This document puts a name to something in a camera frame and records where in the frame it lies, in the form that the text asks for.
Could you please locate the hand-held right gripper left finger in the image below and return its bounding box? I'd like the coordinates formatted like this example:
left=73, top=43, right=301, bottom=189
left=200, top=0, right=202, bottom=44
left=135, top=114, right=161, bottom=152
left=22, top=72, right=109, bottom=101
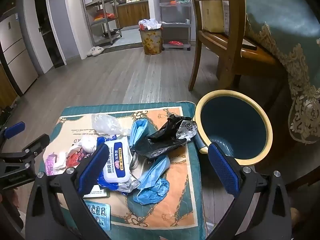
left=25, top=143, right=112, bottom=240

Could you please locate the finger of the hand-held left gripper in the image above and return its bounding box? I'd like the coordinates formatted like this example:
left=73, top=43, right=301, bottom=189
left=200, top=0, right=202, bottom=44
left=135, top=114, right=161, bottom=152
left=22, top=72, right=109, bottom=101
left=0, top=121, right=26, bottom=145
left=21, top=133, right=51, bottom=159

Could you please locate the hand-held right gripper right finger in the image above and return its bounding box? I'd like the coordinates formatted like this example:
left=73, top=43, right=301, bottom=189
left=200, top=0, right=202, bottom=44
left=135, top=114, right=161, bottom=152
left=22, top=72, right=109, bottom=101
left=207, top=142, right=293, bottom=240

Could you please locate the blue wet wipes pack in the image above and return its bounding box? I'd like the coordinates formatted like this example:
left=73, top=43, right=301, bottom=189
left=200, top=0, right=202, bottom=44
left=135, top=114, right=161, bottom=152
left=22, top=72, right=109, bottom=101
left=96, top=135, right=140, bottom=193

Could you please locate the teal bin with cream rim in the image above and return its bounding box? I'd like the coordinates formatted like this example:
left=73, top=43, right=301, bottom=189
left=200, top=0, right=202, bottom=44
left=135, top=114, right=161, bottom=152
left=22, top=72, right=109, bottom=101
left=194, top=89, right=273, bottom=166

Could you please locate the red patterned wrapper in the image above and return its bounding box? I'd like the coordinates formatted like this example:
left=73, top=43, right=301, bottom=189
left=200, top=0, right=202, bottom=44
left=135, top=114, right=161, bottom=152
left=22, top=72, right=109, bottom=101
left=66, top=145, right=87, bottom=168

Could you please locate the white medicine box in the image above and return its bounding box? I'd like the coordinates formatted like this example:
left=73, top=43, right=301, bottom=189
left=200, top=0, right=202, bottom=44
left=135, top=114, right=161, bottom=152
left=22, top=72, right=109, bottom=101
left=82, top=184, right=110, bottom=198

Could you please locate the crumpled white tissue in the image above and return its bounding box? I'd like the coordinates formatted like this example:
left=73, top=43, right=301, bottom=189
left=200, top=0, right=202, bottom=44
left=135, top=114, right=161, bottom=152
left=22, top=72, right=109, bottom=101
left=80, top=136, right=98, bottom=153

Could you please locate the blue pill blister pack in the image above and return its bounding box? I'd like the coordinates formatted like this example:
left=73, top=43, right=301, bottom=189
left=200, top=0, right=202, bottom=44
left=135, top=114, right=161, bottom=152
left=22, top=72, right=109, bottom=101
left=84, top=199, right=112, bottom=230

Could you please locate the wooden side cabinet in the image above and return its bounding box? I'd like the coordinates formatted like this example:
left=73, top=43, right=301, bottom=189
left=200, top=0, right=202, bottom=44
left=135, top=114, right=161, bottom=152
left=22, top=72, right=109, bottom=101
left=0, top=64, right=18, bottom=108

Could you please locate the round metal lid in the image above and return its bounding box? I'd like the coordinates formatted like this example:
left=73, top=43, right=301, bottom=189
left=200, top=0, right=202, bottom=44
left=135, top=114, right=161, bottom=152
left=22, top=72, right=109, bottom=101
left=131, top=151, right=143, bottom=169

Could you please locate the clear plastic bag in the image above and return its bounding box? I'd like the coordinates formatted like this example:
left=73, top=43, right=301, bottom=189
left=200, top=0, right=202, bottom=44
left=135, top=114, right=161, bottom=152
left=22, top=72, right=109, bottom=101
left=91, top=114, right=130, bottom=137

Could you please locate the crumpled silver foil wrapper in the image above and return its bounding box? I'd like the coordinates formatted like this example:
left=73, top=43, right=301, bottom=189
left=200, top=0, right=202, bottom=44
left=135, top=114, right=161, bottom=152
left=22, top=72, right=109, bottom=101
left=176, top=119, right=198, bottom=143

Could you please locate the blue disposable glove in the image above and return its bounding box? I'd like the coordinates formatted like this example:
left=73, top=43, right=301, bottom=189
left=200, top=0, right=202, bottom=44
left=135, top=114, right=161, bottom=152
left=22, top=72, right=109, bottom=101
left=133, top=179, right=169, bottom=205

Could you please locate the blue face mask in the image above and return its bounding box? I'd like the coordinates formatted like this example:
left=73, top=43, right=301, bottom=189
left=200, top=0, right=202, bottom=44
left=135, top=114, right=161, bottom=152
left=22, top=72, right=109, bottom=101
left=137, top=155, right=171, bottom=189
left=129, top=119, right=150, bottom=150

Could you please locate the black plastic bag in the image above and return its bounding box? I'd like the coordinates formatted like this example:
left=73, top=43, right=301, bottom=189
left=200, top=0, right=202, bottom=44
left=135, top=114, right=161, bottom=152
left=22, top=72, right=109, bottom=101
left=135, top=114, right=194, bottom=159

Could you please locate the white refrigerator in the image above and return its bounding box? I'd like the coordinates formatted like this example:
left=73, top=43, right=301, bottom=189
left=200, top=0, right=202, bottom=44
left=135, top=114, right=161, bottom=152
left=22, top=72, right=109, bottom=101
left=0, top=14, right=39, bottom=95

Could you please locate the white door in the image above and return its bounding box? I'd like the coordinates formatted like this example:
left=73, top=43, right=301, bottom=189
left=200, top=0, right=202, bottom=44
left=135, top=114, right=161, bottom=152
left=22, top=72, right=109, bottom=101
left=24, top=0, right=54, bottom=74

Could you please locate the wooden chair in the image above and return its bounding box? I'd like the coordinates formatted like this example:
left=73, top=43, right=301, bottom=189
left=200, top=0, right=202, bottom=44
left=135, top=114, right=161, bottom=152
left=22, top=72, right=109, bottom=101
left=188, top=0, right=283, bottom=92

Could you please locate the metal shelf rack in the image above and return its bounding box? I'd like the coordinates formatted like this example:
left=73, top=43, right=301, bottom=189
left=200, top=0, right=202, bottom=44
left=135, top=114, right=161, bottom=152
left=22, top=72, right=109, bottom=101
left=80, top=0, right=123, bottom=47

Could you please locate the floral waste bin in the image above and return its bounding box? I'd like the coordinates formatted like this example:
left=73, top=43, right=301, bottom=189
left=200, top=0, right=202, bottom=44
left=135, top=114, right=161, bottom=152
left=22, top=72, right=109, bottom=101
left=139, top=27, right=163, bottom=55

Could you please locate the cardboard box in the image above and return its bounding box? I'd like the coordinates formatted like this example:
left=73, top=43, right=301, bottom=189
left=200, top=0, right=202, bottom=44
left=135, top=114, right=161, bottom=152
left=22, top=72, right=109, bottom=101
left=201, top=0, right=229, bottom=34

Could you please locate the white plastic bag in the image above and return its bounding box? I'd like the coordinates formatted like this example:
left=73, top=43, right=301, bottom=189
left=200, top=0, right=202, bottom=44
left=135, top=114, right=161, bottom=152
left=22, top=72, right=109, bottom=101
left=139, top=19, right=162, bottom=30

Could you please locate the teal embroidered tablecloth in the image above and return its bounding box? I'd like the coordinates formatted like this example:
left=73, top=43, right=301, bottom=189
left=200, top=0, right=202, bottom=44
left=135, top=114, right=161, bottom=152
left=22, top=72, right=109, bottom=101
left=244, top=0, right=320, bottom=144

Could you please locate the wooden kitchen cabinet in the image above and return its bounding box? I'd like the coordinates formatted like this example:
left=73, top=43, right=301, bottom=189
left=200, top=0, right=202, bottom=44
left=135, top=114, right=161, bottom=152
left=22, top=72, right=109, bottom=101
left=116, top=0, right=150, bottom=30

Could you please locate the grey trolley cart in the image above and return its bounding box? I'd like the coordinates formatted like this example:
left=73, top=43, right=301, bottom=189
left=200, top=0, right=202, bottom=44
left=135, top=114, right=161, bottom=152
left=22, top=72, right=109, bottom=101
left=157, top=0, right=192, bottom=51

